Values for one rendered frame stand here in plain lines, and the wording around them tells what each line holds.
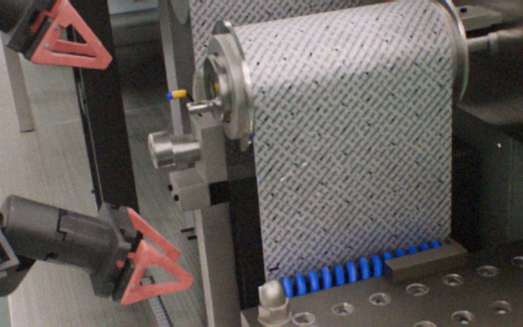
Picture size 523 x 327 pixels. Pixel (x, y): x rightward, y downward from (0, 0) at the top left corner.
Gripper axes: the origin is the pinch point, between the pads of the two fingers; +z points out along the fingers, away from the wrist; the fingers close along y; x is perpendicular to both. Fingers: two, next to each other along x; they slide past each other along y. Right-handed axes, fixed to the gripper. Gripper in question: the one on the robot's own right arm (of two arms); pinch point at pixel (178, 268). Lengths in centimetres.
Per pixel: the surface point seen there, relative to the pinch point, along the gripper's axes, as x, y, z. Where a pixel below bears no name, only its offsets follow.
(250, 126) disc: 17.7, 0.6, 0.6
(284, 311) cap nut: 2.0, 8.4, 9.4
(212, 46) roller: 22.8, -8.2, -3.5
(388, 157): 19.6, 0.2, 17.9
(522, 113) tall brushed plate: 30.1, 1.3, 31.1
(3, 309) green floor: -110, -183, 29
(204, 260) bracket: -1.7, -8.3, 6.5
